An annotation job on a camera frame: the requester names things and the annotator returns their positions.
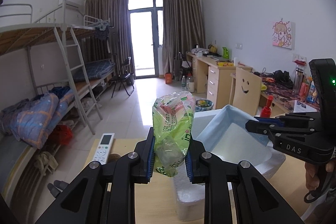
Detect blue face mask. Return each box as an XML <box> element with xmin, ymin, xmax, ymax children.
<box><xmin>192</xmin><ymin>105</ymin><xmax>272</xmax><ymax>166</ymax></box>

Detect green plastic bag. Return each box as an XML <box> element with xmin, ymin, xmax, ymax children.
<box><xmin>152</xmin><ymin>91</ymin><xmax>195</xmax><ymax>177</ymax></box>

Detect person's right hand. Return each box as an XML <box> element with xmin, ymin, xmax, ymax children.
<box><xmin>305</xmin><ymin>159</ymin><xmax>335</xmax><ymax>190</ymax></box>

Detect white lotion pump bottle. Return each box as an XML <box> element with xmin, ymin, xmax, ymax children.
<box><xmin>260</xmin><ymin>95</ymin><xmax>273</xmax><ymax>118</ymax></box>

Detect white printed paper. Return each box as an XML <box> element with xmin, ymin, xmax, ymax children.
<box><xmin>293</xmin><ymin>100</ymin><xmax>318</xmax><ymax>113</ymax></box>

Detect wooden smiley chair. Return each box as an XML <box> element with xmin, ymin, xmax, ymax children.
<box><xmin>231</xmin><ymin>68</ymin><xmax>262</xmax><ymax>116</ymax></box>

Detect white styrofoam box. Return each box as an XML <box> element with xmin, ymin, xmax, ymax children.
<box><xmin>173</xmin><ymin>105</ymin><xmax>289</xmax><ymax>223</ymax></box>

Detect white remote control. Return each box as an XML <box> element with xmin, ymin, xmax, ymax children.
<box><xmin>92</xmin><ymin>133</ymin><xmax>114</xmax><ymax>165</ymax></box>

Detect black headphones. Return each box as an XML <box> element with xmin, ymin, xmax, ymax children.
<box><xmin>273</xmin><ymin>70</ymin><xmax>293</xmax><ymax>89</ymax></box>

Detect colourful round bucket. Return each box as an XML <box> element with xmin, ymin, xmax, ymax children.
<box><xmin>195</xmin><ymin>99</ymin><xmax>214</xmax><ymax>112</ymax></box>

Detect wooden desk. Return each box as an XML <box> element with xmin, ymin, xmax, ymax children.
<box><xmin>186</xmin><ymin>51</ymin><xmax>321</xmax><ymax>119</ymax></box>

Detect blue plaid quilt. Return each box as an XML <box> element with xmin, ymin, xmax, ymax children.
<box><xmin>1</xmin><ymin>86</ymin><xmax>74</xmax><ymax>149</ymax></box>

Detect black folding chair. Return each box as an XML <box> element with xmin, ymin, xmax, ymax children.
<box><xmin>111</xmin><ymin>57</ymin><xmax>135</xmax><ymax>98</ymax></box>

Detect right brown curtain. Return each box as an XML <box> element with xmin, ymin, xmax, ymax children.
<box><xmin>162</xmin><ymin>0</ymin><xmax>206</xmax><ymax>73</ymax></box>

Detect brown curtain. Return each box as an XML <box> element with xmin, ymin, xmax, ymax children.
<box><xmin>82</xmin><ymin>0</ymin><xmax>133</xmax><ymax>71</ymax></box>
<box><xmin>162</xmin><ymin>0</ymin><xmax>206</xmax><ymax>73</ymax></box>

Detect metal bunk bed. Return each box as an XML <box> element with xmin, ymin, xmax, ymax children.
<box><xmin>1</xmin><ymin>3</ymin><xmax>108</xmax><ymax>205</ymax></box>

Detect glass balcony door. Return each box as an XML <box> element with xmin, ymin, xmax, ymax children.
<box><xmin>128</xmin><ymin>0</ymin><xmax>163</xmax><ymax>79</ymax></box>

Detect left brown curtain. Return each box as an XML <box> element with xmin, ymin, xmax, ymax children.
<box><xmin>82</xmin><ymin>0</ymin><xmax>133</xmax><ymax>71</ymax></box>

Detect pink cartoon wall picture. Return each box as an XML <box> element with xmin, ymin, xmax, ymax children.
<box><xmin>272</xmin><ymin>20</ymin><xmax>294</xmax><ymax>50</ymax></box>

